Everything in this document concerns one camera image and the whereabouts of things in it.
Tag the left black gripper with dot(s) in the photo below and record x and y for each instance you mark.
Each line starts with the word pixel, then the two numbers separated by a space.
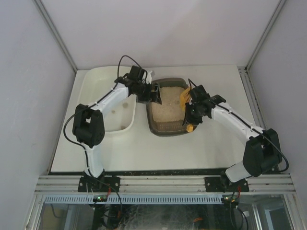
pixel 148 92

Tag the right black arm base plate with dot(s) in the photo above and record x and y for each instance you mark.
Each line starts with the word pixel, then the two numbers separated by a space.
pixel 222 184

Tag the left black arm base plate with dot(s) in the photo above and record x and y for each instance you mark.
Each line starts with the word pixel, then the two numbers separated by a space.
pixel 103 183

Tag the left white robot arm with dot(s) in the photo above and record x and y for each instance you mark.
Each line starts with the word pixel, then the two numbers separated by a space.
pixel 86 127

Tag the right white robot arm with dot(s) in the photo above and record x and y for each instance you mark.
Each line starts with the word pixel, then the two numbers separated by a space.
pixel 262 147

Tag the brown litter box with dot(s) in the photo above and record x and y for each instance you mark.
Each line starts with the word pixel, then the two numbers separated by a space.
pixel 166 119

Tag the aluminium frame post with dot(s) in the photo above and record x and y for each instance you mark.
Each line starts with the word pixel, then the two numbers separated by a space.
pixel 274 17
pixel 55 33

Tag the aluminium front rail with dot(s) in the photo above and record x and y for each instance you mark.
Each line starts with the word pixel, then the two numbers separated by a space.
pixel 178 184

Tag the white plastic tub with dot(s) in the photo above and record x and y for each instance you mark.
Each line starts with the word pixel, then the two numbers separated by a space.
pixel 99 87

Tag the yellow litter scoop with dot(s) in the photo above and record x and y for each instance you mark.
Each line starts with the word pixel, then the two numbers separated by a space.
pixel 185 98

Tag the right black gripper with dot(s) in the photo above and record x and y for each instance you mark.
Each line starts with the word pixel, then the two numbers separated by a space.
pixel 190 115

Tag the left aluminium frame post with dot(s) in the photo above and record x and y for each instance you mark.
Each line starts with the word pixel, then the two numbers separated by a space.
pixel 55 33

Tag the right aluminium frame post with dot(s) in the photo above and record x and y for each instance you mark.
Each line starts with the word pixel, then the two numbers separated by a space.
pixel 274 17

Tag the grey slotted cable duct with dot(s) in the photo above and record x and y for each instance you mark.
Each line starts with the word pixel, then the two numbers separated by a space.
pixel 134 199

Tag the right aluminium side rail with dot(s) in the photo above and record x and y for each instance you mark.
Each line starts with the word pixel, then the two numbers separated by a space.
pixel 252 97

